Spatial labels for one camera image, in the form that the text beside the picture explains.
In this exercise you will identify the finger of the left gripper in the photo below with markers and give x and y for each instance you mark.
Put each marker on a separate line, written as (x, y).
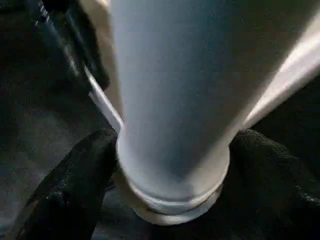
(92, 50)
(60, 45)

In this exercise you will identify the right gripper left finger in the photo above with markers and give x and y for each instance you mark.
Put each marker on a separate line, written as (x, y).
(70, 190)

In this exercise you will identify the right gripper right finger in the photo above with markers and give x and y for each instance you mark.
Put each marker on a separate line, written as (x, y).
(275, 190)

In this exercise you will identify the white plastic table leg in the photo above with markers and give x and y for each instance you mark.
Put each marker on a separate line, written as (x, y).
(175, 75)

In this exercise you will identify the white table frame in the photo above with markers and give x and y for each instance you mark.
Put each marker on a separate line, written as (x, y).
(287, 75)

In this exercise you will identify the black work mat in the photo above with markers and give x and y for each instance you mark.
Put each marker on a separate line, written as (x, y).
(37, 120)

